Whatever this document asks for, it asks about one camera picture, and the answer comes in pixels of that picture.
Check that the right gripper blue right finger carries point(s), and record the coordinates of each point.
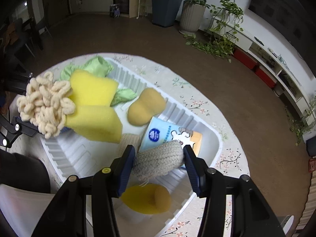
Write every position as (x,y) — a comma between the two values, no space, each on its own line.
(196,169)

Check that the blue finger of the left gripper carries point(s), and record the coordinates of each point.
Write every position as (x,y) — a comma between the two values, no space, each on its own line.
(5,99)
(23,127)

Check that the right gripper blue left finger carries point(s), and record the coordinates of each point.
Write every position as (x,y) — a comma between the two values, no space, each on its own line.
(120,172)

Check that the orange cartoon tissue pack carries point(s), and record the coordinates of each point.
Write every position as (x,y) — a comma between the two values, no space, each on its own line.
(192,138)

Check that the cream chenille noodle mitt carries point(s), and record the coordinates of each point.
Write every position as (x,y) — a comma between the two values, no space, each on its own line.
(46,104)

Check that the beige woven rope coaster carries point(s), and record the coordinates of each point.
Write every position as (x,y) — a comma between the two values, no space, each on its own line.
(155,162)

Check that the yellow egg-shaped sponge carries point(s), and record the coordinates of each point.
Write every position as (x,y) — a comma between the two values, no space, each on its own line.
(149,199)

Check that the yellow thick sponge block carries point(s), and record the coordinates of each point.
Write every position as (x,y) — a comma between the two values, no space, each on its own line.
(96,123)

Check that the blue cartoon tissue pack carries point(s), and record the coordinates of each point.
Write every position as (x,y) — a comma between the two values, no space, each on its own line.
(159,132)

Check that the tan peanut-shaped sponge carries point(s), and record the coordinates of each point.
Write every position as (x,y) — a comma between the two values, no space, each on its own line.
(149,104)

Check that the yellow rectangular sponge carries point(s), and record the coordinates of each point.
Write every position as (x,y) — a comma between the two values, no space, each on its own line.
(88,89)

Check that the green microfiber cloth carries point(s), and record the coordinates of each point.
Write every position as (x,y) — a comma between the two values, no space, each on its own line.
(98,66)

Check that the black cylindrical container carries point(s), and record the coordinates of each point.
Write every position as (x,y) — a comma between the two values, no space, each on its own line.
(25,173)

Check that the floral white tablecloth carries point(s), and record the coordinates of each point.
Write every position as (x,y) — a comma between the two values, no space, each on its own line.
(232,159)

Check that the translucent plastic storage container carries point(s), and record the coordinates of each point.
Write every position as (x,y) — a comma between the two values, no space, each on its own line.
(22,209)

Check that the small white pot under console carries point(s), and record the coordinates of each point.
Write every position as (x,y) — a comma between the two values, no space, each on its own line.
(278,90)

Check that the small trailing plant right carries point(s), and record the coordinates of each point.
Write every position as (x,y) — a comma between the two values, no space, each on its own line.
(300,125)

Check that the red storage box right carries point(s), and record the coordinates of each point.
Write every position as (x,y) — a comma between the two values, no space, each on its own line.
(266,76)

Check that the red storage box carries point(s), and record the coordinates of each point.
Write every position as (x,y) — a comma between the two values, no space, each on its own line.
(266,76)
(245,59)

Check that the red gift bag on floor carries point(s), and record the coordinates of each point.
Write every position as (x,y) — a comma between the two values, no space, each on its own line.
(312,165)

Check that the beige pleated curtain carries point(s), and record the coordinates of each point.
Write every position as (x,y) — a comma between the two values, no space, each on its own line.
(309,205)

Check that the red storage box left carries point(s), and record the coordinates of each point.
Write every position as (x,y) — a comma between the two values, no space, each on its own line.
(245,59)

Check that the blue patterned bag on floor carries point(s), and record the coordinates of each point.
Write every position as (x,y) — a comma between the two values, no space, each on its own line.
(114,11)

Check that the white low TV console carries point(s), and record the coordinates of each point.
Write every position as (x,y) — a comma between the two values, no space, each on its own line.
(279,68)

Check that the trailing pothos on stand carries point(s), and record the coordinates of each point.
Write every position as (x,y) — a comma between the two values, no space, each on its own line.
(225,23)

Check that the plant in ribbed grey pot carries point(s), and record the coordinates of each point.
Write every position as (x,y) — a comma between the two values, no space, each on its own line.
(192,15)

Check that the tall plant in dark pot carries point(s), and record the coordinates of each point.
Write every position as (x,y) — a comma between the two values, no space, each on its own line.
(166,2)

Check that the wall-mounted black television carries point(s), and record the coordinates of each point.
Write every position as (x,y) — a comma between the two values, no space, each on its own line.
(291,19)

